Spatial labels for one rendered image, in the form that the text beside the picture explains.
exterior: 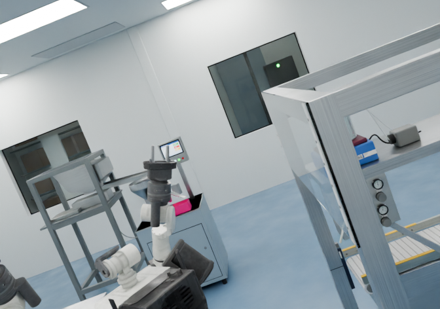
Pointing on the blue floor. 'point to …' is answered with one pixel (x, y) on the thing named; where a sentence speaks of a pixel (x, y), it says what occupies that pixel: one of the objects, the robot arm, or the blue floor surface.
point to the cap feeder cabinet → (194, 237)
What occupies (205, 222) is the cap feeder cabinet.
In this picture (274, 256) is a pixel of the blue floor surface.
